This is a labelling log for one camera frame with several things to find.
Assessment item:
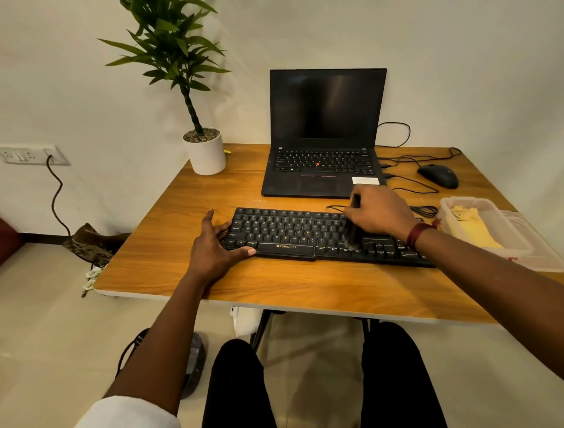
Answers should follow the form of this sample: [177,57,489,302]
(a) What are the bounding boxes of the black laptop charger cable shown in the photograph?
[375,121,412,149]

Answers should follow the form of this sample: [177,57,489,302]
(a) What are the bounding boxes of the black computer mouse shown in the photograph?
[416,163,460,190]

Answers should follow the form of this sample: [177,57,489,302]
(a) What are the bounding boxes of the person's black trousers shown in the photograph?
[202,320,448,428]

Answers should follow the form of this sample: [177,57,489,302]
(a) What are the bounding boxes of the person's right hand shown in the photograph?
[343,184,419,242]

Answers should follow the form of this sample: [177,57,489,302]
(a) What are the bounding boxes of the white wall socket panel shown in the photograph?
[0,143,71,166]

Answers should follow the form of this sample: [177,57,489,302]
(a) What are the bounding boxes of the clear plastic container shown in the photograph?
[437,196,535,260]

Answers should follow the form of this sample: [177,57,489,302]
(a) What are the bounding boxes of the black mouse cable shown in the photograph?
[378,147,462,173]

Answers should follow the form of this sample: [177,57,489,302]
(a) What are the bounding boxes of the red wrist band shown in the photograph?
[406,218,442,252]

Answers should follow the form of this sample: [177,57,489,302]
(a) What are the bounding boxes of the brown patterned bag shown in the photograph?
[61,222,132,269]

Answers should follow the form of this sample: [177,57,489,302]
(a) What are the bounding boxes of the white plant pot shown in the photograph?
[182,128,227,177]

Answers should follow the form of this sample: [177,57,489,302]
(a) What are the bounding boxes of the green leafy plant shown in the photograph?
[98,0,231,136]

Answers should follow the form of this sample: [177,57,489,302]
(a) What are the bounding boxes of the dark brown cabinet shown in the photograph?
[0,216,24,267]

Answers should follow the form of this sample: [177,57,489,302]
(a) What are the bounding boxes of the person's right forearm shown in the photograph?
[412,229,564,380]

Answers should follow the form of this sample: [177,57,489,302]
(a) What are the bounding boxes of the black cables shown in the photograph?
[325,173,440,219]

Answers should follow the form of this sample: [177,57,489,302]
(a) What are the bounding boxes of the white flower bunch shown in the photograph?
[80,266,105,299]

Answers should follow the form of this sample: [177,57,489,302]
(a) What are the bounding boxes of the black keyboard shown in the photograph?
[221,207,438,269]

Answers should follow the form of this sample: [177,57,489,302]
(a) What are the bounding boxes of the person's left forearm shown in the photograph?
[105,275,210,417]

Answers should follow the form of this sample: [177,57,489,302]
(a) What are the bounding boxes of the person's white shirt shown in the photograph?
[73,395,182,428]

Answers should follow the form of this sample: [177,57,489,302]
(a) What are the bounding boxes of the black laptop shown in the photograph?
[260,68,388,199]

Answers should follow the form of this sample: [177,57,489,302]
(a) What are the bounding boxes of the person's left hand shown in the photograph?
[184,208,257,290]

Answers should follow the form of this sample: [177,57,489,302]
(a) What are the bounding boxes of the black woven basket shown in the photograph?
[115,328,208,401]

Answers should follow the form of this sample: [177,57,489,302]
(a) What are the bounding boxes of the clear lid with orange clips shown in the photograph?
[500,210,564,273]

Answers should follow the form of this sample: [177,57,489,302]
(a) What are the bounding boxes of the yellow cloth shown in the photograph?
[450,205,505,250]

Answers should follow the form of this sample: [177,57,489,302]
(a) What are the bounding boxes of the black cleaning brush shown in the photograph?
[343,193,364,251]

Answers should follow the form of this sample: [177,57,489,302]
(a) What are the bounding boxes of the black wall power cable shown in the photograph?
[45,155,72,238]

